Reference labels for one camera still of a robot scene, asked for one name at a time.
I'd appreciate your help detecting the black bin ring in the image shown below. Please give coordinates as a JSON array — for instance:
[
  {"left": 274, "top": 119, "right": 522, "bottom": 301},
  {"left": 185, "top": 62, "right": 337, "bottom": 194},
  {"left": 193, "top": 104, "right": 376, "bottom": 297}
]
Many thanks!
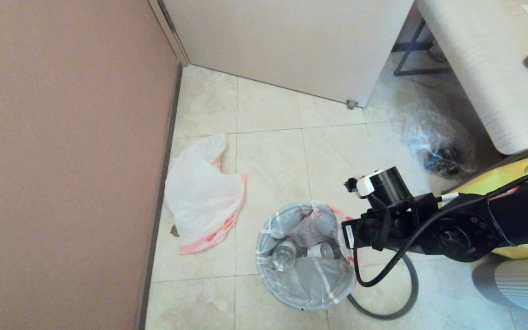
[{"left": 347, "top": 254, "right": 419, "bottom": 320}]

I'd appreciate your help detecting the white plastic bag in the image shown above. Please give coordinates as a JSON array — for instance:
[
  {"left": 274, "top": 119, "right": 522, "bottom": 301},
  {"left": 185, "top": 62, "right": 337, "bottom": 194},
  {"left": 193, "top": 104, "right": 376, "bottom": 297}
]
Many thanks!
[{"left": 255, "top": 200, "right": 358, "bottom": 312}]

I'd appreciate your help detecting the clear plastic bag with dark items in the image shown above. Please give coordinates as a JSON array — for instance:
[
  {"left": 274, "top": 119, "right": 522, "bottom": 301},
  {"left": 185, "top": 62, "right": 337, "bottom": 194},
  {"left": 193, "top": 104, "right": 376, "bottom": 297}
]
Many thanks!
[{"left": 404, "top": 103, "right": 478, "bottom": 177}]

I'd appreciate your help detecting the yellow fabric bag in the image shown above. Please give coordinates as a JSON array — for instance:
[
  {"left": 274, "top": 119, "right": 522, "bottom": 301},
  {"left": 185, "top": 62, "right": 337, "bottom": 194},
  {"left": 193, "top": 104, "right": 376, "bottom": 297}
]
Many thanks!
[{"left": 450, "top": 156, "right": 528, "bottom": 259}]

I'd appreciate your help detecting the clear labelled plastic water bottle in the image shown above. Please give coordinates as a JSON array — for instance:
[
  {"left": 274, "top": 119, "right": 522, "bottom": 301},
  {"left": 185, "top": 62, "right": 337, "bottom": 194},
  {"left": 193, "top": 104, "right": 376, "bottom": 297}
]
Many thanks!
[
  {"left": 272, "top": 241, "right": 297, "bottom": 271},
  {"left": 307, "top": 242, "right": 338, "bottom": 259}
]

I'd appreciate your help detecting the light wood grain table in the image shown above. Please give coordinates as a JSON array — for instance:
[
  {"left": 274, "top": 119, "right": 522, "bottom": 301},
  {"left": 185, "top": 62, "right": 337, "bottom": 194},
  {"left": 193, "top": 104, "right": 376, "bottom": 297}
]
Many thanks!
[{"left": 392, "top": 0, "right": 528, "bottom": 155}]

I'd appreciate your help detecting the white ribbed round stool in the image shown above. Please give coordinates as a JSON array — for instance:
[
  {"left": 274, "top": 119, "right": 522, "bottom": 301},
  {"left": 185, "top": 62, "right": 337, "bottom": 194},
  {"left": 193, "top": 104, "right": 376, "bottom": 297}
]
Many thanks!
[{"left": 473, "top": 257, "right": 528, "bottom": 317}]

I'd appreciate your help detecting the white door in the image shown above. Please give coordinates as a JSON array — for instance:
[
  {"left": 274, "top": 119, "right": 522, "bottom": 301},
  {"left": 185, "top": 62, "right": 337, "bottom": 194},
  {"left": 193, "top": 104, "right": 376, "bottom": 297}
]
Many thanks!
[{"left": 161, "top": 0, "right": 416, "bottom": 108}]

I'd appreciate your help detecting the grey metal baseboard strip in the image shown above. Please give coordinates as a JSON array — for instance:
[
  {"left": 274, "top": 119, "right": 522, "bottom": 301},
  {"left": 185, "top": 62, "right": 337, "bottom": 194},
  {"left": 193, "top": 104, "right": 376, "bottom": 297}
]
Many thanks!
[{"left": 135, "top": 62, "right": 184, "bottom": 330}]

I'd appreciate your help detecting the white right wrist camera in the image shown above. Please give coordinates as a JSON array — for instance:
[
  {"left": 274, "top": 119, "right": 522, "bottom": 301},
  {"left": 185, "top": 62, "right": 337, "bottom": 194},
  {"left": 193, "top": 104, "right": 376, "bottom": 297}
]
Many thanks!
[{"left": 344, "top": 170, "right": 386, "bottom": 198}]

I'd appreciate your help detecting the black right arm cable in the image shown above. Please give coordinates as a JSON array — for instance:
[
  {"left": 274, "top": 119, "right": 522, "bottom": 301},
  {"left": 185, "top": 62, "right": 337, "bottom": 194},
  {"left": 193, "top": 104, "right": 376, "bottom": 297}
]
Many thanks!
[{"left": 352, "top": 165, "right": 528, "bottom": 288}]

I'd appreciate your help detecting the fresh white pink-trimmed bag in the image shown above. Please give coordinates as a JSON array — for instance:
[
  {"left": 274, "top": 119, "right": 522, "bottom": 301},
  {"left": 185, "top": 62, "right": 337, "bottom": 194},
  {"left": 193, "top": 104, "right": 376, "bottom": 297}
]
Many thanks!
[{"left": 164, "top": 134, "right": 248, "bottom": 255}]

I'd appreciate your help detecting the white door frame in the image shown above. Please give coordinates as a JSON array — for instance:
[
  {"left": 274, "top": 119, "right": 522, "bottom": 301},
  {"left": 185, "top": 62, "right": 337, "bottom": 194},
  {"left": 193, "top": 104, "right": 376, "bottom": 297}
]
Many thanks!
[{"left": 148, "top": 0, "right": 190, "bottom": 67}]

